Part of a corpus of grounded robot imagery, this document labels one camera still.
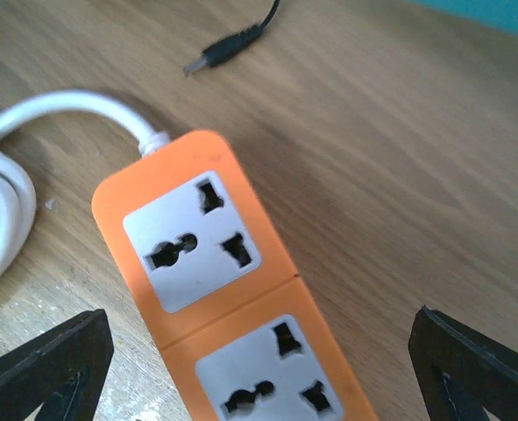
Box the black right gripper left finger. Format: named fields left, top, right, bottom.
left=0, top=309, right=114, bottom=420

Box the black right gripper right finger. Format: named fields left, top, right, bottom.
left=408, top=306, right=518, bottom=420

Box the orange power strip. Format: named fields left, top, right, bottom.
left=92, top=131, right=376, bottom=420

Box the black power adapter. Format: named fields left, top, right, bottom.
left=183, top=0, right=280, bottom=77

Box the teal power strip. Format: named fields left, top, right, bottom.
left=412, top=0, right=518, bottom=36

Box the white orange-strip cable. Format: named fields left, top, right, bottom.
left=0, top=89, right=172, bottom=299

